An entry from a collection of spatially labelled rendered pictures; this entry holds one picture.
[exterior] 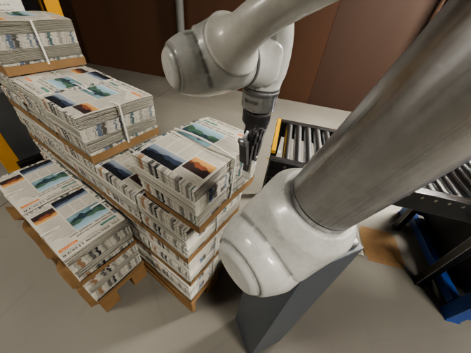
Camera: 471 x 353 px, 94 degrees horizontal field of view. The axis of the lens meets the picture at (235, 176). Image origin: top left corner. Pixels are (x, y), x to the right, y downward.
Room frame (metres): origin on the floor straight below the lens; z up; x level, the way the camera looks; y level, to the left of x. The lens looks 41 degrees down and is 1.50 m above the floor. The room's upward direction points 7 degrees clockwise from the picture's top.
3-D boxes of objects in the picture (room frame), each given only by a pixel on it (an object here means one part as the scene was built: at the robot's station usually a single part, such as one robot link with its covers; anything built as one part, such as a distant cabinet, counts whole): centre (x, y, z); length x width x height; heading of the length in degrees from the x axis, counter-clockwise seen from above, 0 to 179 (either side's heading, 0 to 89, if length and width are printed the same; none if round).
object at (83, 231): (0.70, 0.90, 0.30); 0.76 x 0.30 x 0.60; 60
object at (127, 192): (0.89, 0.55, 0.42); 1.17 x 0.39 x 0.83; 60
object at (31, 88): (1.10, 0.93, 0.95); 0.38 x 0.29 x 0.23; 149
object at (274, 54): (0.54, -0.03, 1.41); 0.13 x 0.11 x 0.16; 135
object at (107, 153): (0.96, 0.67, 0.86); 0.38 x 0.29 x 0.04; 151
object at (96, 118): (0.96, 0.68, 0.95); 0.38 x 0.29 x 0.23; 151
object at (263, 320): (0.39, -0.24, 0.50); 0.20 x 0.20 x 1.00; 28
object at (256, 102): (0.55, -0.04, 1.30); 0.09 x 0.09 x 0.06
